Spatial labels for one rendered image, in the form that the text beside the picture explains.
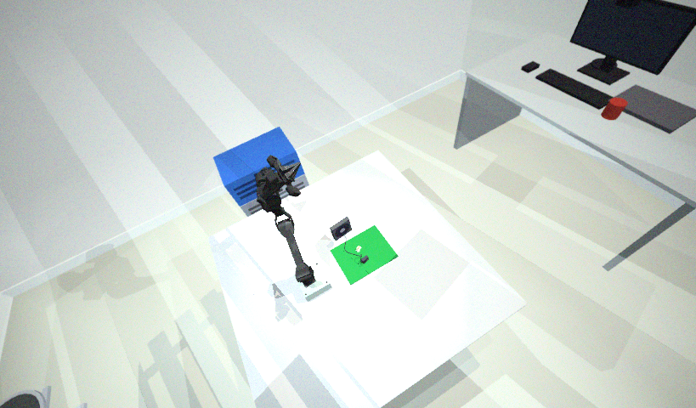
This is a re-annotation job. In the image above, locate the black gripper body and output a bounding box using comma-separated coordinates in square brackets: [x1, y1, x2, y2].
[265, 155, 301, 197]

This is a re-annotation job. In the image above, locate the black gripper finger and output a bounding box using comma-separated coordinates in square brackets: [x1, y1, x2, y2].
[279, 162, 299, 173]
[285, 162, 301, 182]

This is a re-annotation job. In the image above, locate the green circuit board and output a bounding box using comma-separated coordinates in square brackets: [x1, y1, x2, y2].
[331, 225, 398, 285]

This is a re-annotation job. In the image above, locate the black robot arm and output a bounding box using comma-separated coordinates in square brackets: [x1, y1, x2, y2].
[255, 167, 316, 287]

